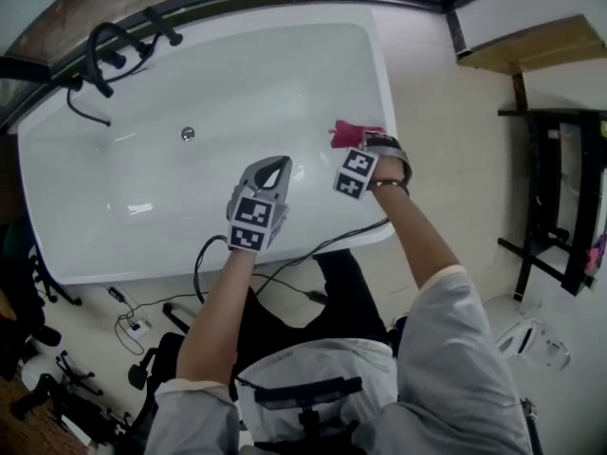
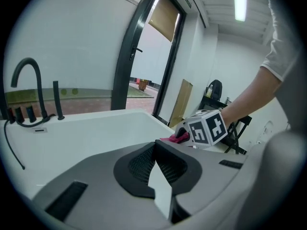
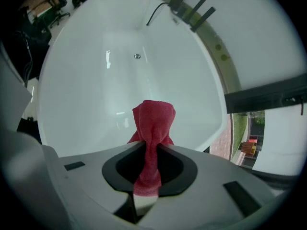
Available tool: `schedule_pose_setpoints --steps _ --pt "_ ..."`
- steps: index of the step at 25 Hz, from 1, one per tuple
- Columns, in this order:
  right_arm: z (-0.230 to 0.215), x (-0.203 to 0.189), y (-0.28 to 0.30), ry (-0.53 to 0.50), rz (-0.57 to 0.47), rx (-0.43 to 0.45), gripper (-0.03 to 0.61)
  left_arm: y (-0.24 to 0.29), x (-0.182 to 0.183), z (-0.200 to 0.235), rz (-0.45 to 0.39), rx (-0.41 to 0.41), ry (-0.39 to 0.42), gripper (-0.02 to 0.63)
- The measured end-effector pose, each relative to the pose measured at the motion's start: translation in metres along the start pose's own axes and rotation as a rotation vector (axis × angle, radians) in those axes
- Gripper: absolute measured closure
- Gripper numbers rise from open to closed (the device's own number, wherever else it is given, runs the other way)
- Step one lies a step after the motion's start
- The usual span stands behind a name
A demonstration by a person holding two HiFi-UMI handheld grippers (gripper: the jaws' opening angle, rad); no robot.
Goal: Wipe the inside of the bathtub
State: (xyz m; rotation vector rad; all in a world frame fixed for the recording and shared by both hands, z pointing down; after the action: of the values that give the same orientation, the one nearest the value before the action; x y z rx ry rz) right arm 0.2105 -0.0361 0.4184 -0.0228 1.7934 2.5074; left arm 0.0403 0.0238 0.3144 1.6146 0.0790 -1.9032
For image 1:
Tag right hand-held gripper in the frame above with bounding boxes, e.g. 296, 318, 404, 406
332, 131, 414, 204

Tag red cloth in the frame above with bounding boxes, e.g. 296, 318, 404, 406
328, 119, 388, 151

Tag black office chair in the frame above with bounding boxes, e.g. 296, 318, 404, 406
0, 215, 83, 384
127, 331, 192, 427

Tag black metal shelf rack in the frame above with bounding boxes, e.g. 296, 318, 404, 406
496, 107, 607, 299

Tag person's right forearm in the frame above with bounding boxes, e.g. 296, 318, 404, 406
370, 186, 465, 294

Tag thin brown bracelet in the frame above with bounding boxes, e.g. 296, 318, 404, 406
370, 179, 411, 195

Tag person's grey shirt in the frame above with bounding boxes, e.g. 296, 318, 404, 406
146, 263, 532, 455

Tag person's right hand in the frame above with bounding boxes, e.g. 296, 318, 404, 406
374, 158, 406, 185

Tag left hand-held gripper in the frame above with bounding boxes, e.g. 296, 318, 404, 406
225, 155, 294, 254

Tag person's black trousers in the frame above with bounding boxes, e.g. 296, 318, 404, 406
233, 248, 389, 374

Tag light wooden board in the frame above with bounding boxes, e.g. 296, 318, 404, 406
455, 14, 607, 73

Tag white bathtub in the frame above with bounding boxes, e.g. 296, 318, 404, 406
16, 5, 398, 286

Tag white power strip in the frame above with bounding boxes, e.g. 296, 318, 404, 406
124, 317, 154, 339

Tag black chest camera harness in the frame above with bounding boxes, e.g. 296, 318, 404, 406
230, 374, 372, 455

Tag pink cloth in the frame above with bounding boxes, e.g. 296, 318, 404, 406
584, 233, 607, 273

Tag person's left forearm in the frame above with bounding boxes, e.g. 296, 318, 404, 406
175, 246, 258, 389

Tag black hand shower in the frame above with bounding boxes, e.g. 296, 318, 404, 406
141, 6, 184, 47

